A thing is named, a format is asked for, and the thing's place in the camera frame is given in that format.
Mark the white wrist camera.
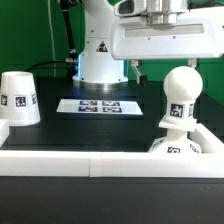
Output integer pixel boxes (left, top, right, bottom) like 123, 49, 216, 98
114, 0, 147, 17

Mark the white right fence wall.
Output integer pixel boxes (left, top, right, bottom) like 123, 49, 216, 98
190, 123, 224, 154

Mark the white marker sheet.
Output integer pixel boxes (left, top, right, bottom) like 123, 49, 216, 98
57, 99, 142, 115

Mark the white fence wall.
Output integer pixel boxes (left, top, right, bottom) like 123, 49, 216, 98
0, 150, 224, 178
190, 123, 224, 154
0, 119, 9, 147

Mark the white cable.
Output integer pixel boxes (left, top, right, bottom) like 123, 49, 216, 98
47, 0, 57, 62

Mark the black cable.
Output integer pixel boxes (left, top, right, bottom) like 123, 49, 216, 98
25, 58, 81, 73

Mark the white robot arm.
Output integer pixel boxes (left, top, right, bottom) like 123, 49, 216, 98
58, 0, 224, 90

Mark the white lamp bulb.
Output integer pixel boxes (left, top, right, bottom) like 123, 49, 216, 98
164, 66, 203, 121

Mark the white lamp base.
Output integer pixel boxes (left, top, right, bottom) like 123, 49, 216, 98
149, 120, 202, 155

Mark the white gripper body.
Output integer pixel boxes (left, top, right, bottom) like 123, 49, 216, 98
111, 7, 224, 60

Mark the white left fence wall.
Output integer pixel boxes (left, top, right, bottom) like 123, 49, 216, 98
0, 119, 9, 147

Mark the white lamp shade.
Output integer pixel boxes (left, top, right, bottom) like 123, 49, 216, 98
0, 71, 40, 126

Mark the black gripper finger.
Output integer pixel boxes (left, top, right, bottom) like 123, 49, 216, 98
188, 58, 198, 68
131, 60, 147, 85

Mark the white front fence wall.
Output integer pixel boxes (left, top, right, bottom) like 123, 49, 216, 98
0, 150, 224, 178

